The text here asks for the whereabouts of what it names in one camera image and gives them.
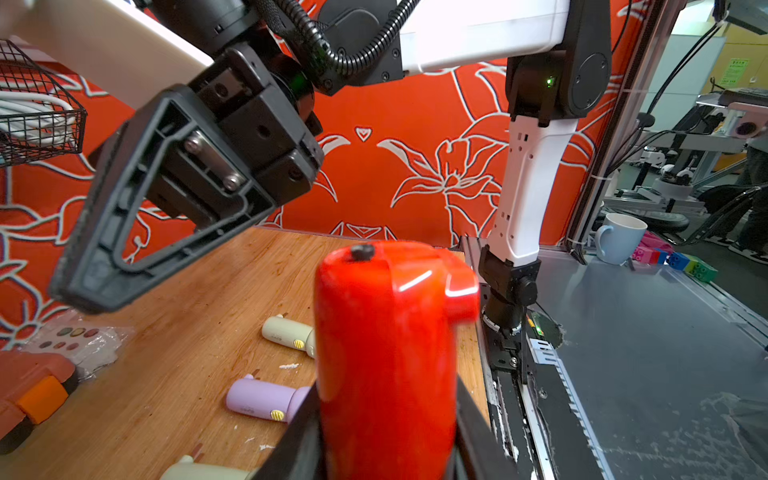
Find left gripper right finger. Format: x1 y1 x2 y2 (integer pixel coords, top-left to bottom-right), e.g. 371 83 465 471
452 377 519 480

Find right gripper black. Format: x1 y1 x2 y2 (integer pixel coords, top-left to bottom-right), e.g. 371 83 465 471
49 42 324 314

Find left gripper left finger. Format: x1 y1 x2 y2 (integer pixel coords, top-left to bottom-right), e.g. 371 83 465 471
253 385 327 480

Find purple flashlight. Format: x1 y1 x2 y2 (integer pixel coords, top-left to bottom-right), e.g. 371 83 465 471
225 375 311 423

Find green flashlight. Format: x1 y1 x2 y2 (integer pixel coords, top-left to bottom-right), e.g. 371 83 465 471
261 315 316 359
160 455 258 480

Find red flashlight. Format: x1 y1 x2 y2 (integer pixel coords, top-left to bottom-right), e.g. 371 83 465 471
314 241 479 479

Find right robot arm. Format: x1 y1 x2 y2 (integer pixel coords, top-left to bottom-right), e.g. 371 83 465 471
1 60 508 349

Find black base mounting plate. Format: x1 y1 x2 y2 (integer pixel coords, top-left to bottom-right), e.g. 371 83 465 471
478 310 614 479

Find plastic bag with stickers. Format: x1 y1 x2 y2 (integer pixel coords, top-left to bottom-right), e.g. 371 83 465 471
22 309 134 380

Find orange tool case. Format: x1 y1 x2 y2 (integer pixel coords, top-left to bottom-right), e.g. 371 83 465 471
1 350 79 455

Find white mug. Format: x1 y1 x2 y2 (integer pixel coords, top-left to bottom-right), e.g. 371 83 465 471
595 213 648 265

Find colourful toy blocks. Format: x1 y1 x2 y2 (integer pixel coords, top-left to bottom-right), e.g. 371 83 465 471
631 232 719 284

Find black wire basket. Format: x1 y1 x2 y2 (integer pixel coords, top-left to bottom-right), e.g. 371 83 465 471
1 39 87 168

